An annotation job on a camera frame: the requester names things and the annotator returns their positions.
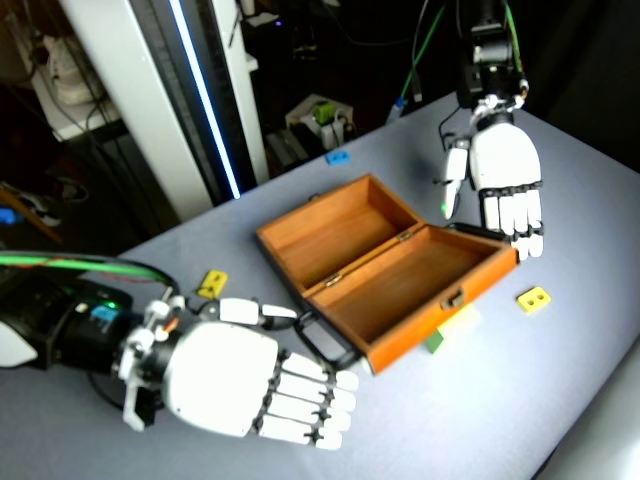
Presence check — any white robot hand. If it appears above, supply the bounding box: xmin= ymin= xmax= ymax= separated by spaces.
xmin=442 ymin=122 xmax=546 ymax=261
xmin=162 ymin=297 xmax=360 ymax=451

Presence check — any yellow holed toy block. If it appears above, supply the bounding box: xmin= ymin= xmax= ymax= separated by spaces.
xmin=197 ymin=269 xmax=229 ymax=300
xmin=516 ymin=286 xmax=553 ymax=314

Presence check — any pale yellow toy block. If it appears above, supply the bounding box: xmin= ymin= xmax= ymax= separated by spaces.
xmin=437 ymin=303 xmax=481 ymax=337

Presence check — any grey table cloth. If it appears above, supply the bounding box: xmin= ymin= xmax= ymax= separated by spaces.
xmin=0 ymin=89 xmax=640 ymax=480

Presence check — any white column with blue light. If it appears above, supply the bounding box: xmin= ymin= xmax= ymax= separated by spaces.
xmin=58 ymin=0 xmax=271 ymax=221

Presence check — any green cable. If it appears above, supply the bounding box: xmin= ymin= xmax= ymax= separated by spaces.
xmin=503 ymin=0 xmax=527 ymax=79
xmin=0 ymin=252 xmax=177 ymax=301
xmin=398 ymin=0 xmax=449 ymax=109

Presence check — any brown wooden box with handles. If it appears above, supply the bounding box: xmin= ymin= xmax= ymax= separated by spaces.
xmin=255 ymin=173 xmax=520 ymax=375

